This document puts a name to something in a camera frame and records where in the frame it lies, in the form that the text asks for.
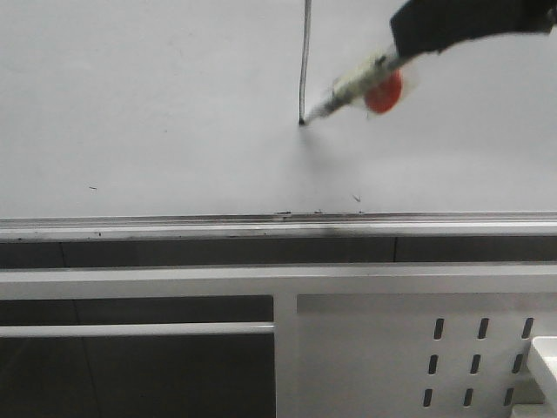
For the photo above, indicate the white metal pegboard frame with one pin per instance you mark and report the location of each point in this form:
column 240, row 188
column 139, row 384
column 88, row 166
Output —
column 275, row 341

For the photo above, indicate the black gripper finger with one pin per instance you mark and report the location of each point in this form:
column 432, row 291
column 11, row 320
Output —
column 433, row 26

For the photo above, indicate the white whiteboard marker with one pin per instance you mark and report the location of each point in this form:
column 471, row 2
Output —
column 350, row 87

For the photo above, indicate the white plastic bin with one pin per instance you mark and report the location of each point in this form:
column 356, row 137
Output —
column 545, row 370

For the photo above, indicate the white whiteboard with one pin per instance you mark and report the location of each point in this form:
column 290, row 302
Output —
column 179, row 108

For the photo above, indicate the aluminium whiteboard tray rail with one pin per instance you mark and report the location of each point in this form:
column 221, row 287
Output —
column 279, row 225

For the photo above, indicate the red round magnet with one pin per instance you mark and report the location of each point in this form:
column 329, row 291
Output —
column 383, row 97

